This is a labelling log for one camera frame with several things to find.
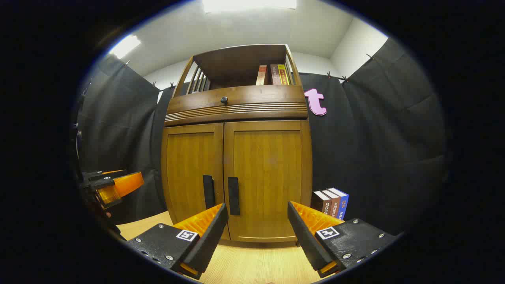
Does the blue standing book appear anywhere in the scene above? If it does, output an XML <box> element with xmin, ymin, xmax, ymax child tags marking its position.
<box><xmin>328</xmin><ymin>188</ymin><xmax>349</xmax><ymax>220</ymax></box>

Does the wooden cabinet drawer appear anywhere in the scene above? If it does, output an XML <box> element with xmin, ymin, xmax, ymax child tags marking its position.
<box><xmin>165</xmin><ymin>85</ymin><xmax>309</xmax><ymax>127</ymax></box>

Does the wooden double-door shoe cabinet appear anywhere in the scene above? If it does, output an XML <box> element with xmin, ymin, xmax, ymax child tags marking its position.
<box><xmin>161</xmin><ymin>43</ymin><xmax>313</xmax><ymax>243</ymax></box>

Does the dark brown standing book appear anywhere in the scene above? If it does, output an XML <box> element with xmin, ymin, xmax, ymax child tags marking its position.
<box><xmin>312</xmin><ymin>191</ymin><xmax>331</xmax><ymax>215</ymax></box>

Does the reddish brown standing book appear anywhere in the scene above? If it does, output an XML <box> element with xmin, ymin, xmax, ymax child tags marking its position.
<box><xmin>322</xmin><ymin>189</ymin><xmax>340</xmax><ymax>218</ymax></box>

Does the wooden shoe cabinet door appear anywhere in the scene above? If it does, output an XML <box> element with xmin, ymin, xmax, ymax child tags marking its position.
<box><xmin>223</xmin><ymin>120</ymin><xmax>313</xmax><ymax>242</ymax></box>
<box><xmin>161</xmin><ymin>123</ymin><xmax>225</xmax><ymax>240</ymax></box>

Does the black door handle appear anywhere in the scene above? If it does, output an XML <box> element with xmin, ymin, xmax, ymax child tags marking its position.
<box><xmin>228</xmin><ymin>177</ymin><xmax>240</xmax><ymax>216</ymax></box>
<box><xmin>203</xmin><ymin>175</ymin><xmax>216</xmax><ymax>209</ymax></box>

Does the black backdrop cloth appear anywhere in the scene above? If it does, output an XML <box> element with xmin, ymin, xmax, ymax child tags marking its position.
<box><xmin>77</xmin><ymin>37</ymin><xmax>448</xmax><ymax>237</ymax></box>

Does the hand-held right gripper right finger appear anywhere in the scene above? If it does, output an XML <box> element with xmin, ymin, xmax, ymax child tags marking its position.
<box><xmin>287</xmin><ymin>200</ymin><xmax>399</xmax><ymax>278</ymax></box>

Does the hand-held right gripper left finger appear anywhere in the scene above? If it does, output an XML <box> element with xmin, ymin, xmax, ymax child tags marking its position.
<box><xmin>125</xmin><ymin>203</ymin><xmax>229</xmax><ymax>280</ymax></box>

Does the large ceiling light panel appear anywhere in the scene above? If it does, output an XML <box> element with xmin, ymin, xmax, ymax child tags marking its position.
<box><xmin>202</xmin><ymin>0</ymin><xmax>297</xmax><ymax>13</ymax></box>

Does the small ceiling light panel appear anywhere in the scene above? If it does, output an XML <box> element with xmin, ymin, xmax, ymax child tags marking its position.
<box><xmin>108</xmin><ymin>35</ymin><xmax>141</xmax><ymax>60</ymax></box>

